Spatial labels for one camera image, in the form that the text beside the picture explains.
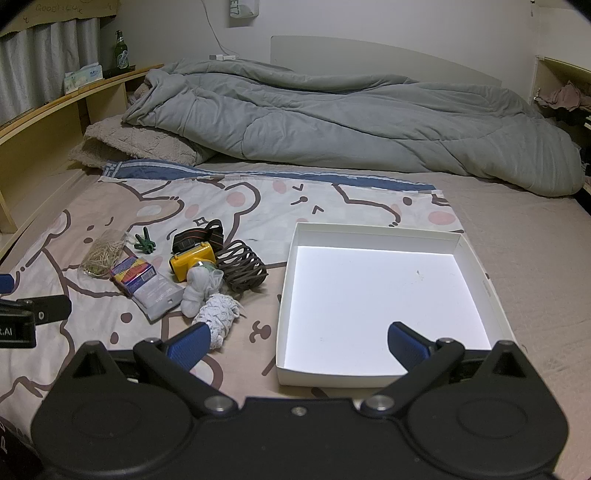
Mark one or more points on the brown paper banner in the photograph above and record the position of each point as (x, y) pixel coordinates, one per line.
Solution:
(55, 11)

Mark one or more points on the white hanging wall bag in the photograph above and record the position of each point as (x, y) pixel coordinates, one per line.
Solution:
(244, 8)

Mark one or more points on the grey duvet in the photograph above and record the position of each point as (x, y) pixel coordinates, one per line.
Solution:
(323, 120)

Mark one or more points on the white shallow cardboard box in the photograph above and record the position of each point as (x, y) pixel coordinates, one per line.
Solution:
(369, 300)

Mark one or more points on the colourful small box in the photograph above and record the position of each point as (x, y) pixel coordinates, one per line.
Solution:
(131, 272)

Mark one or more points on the grey curtain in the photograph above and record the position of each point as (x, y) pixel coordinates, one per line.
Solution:
(46, 64)

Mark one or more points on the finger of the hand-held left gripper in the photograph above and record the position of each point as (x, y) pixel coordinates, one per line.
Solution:
(5, 284)
(51, 308)

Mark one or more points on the bag of rubber bands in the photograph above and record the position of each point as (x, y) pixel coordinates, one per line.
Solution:
(101, 254)

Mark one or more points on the bear printed blanket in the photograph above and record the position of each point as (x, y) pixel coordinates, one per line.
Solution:
(258, 203)

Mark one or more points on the wooden bedside shelf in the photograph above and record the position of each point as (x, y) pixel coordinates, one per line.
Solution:
(41, 134)

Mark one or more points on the pink clothes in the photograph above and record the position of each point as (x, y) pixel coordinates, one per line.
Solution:
(561, 97)

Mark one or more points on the white charger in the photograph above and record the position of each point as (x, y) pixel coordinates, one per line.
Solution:
(222, 57)

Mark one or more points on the dark clothes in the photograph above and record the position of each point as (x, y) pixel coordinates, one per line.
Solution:
(575, 117)

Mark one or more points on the cream wall shelf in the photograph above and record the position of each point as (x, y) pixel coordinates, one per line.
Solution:
(561, 69)

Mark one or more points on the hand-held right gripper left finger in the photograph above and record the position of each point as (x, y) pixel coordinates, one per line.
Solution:
(187, 348)

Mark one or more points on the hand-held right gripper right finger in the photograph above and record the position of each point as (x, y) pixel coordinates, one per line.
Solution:
(406, 346)

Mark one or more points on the green glass bottle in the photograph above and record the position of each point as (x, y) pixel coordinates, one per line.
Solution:
(120, 53)

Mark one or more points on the green plastic clip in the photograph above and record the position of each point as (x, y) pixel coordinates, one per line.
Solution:
(145, 242)

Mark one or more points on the clear plastic pack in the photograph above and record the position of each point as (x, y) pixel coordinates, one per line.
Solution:
(159, 297)

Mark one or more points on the white plastic wad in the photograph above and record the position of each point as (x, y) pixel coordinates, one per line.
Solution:
(198, 288)

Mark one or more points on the tissue box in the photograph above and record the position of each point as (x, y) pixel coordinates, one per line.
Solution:
(83, 78)

